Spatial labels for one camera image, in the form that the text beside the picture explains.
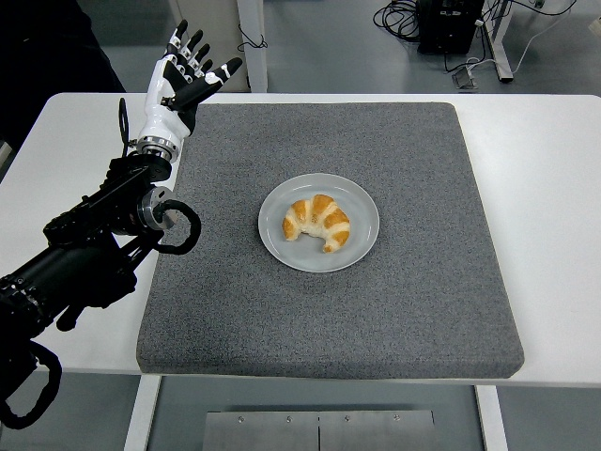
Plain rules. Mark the person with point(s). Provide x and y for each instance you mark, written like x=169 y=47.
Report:
x=47 y=56

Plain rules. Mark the white desk leg with foot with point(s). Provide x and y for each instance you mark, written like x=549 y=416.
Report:
x=498 y=42

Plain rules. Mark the white table leg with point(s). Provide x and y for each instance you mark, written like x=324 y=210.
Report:
x=138 y=418
x=490 y=423

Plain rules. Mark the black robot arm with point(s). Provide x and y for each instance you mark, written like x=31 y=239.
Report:
x=70 y=268

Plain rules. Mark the beige cloth object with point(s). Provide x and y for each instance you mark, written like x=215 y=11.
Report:
x=582 y=14

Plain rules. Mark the small grey floor pedal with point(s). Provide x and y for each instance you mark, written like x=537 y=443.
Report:
x=464 y=79

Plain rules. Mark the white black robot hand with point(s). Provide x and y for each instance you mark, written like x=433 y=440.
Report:
x=159 y=117

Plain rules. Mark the grey metal plate with screws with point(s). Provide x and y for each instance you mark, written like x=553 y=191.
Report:
x=282 y=432

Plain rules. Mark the black computer case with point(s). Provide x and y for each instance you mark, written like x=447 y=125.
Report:
x=446 y=28

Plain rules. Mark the golden croissant bread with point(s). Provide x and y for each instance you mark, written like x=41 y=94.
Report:
x=321 y=218

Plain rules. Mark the pale grey round plate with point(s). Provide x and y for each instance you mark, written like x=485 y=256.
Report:
x=282 y=253

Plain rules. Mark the white square post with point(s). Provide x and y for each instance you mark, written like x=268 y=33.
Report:
x=256 y=66

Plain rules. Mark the grey felt mat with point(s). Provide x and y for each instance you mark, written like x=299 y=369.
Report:
x=328 y=319

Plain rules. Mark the white cabinet panel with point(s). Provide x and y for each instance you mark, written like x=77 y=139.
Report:
x=220 y=23

